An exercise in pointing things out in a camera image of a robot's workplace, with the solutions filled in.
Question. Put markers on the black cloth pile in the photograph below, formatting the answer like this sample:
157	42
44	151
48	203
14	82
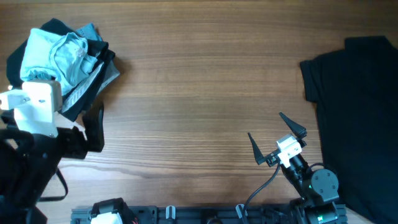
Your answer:
355	93

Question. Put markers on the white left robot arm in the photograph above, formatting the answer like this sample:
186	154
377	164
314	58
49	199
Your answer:
29	161

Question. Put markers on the stack of folded dark clothes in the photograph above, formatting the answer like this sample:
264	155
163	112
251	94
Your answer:
83	95

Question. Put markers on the light blue t-shirt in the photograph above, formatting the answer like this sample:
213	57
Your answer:
63	58

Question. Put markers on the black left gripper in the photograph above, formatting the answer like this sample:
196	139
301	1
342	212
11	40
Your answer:
74	137

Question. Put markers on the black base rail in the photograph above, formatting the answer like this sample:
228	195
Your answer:
264	214

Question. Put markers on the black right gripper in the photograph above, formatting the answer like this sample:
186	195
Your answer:
258	155

